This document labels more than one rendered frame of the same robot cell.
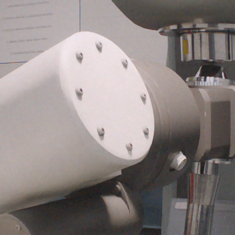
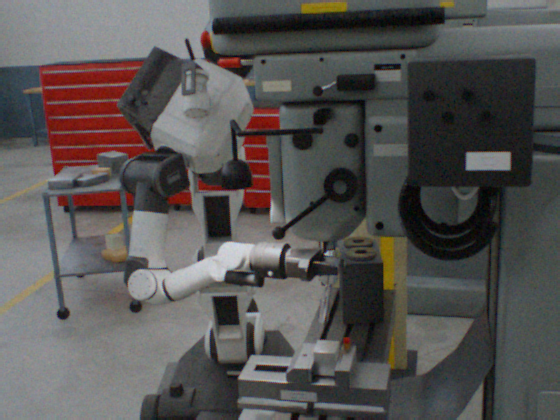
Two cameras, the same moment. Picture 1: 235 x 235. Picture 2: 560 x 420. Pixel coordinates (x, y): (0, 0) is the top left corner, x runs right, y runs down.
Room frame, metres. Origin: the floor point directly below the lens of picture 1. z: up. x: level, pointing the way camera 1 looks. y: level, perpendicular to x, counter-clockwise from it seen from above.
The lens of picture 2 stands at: (0.10, -1.59, 1.81)
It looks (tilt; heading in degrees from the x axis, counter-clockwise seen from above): 16 degrees down; 80
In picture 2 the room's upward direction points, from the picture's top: 3 degrees counter-clockwise
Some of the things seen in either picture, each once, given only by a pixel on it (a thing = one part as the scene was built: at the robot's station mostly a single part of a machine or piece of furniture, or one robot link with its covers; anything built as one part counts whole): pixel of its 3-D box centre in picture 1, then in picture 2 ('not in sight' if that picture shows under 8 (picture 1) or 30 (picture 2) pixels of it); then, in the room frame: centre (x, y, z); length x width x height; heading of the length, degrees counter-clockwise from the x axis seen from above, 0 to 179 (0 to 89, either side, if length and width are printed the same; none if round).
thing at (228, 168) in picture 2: not in sight; (236, 172); (0.29, -0.03, 1.46); 0.07 x 0.07 x 0.06
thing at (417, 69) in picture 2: not in sight; (469, 121); (0.62, -0.51, 1.62); 0.20 x 0.09 x 0.21; 156
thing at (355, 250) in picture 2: not in sight; (360, 277); (0.68, 0.33, 1.03); 0.22 x 0.12 x 0.20; 77
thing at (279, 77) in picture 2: not in sight; (341, 71); (0.52, -0.10, 1.68); 0.34 x 0.24 x 0.10; 156
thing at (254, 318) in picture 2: not in sight; (235, 336); (0.33, 0.76, 0.68); 0.21 x 0.20 x 0.13; 77
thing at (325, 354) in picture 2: not in sight; (326, 357); (0.45, -0.15, 1.03); 0.06 x 0.05 x 0.06; 66
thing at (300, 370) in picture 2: not in sight; (303, 362); (0.40, -0.12, 1.02); 0.12 x 0.06 x 0.04; 66
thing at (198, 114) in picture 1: (157, 127); (293, 263); (0.41, -0.03, 1.23); 0.13 x 0.12 x 0.10; 56
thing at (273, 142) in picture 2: not in sight; (278, 177); (0.38, -0.03, 1.45); 0.04 x 0.04 x 0.21; 66
